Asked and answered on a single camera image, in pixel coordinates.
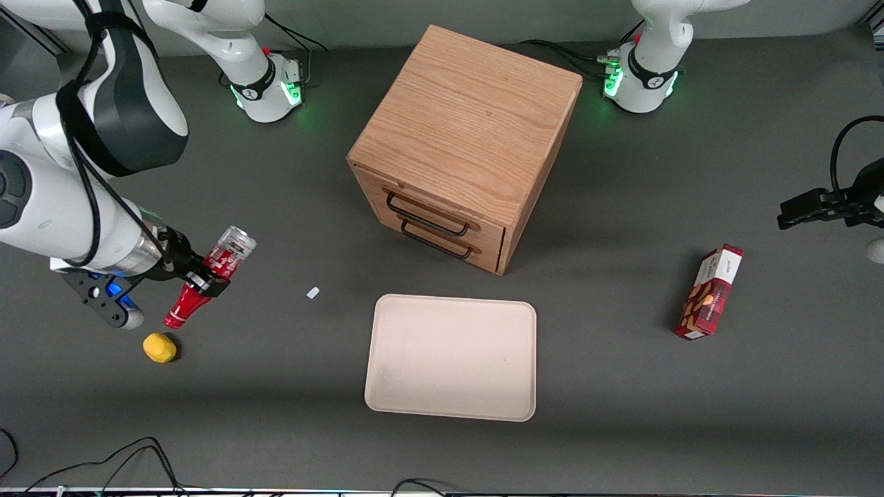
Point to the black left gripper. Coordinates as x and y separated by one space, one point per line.
867 188

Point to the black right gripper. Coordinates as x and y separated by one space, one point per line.
175 259

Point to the red coke bottle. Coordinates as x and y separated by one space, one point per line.
231 252

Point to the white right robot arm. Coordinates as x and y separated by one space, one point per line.
41 207

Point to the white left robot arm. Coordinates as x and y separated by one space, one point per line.
649 69

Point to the beige rectangular tray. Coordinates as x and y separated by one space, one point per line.
449 359

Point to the yellow lemon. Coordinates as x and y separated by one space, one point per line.
159 348

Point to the red snack box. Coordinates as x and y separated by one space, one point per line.
708 297

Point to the wooden drawer cabinet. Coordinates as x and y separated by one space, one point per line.
469 124

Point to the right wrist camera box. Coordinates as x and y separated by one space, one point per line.
103 304

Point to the black metal frame bar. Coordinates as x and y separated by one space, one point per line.
45 38

